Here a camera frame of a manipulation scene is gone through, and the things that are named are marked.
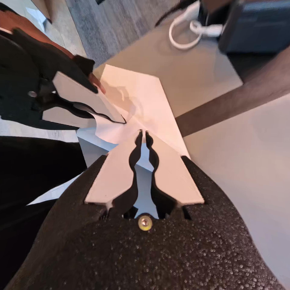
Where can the person's black clothing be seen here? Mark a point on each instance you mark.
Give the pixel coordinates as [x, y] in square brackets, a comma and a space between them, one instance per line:
[34, 163]

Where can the white desk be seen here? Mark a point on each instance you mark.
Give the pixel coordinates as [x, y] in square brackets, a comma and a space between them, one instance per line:
[237, 158]

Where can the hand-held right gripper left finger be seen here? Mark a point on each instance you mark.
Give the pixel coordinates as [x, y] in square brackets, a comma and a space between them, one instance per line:
[113, 179]

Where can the white paper sheet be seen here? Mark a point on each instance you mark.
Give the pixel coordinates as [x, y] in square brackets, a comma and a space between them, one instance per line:
[140, 97]

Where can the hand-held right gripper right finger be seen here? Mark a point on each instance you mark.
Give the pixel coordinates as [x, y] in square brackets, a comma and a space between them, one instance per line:
[176, 179]

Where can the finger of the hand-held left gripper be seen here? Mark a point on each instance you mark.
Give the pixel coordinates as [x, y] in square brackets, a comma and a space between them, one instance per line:
[86, 95]
[68, 117]

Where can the person's left hand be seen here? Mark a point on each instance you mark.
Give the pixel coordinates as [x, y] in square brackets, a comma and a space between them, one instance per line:
[22, 22]

